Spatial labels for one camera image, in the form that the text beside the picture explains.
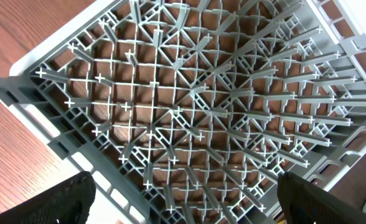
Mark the grey plastic dishwasher rack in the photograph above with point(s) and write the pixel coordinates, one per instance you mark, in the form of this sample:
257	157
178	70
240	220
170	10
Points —
189	111

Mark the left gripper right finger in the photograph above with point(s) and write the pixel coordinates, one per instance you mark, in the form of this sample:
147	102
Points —
302	202

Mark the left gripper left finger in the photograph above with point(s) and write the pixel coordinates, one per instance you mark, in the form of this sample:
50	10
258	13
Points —
66	202

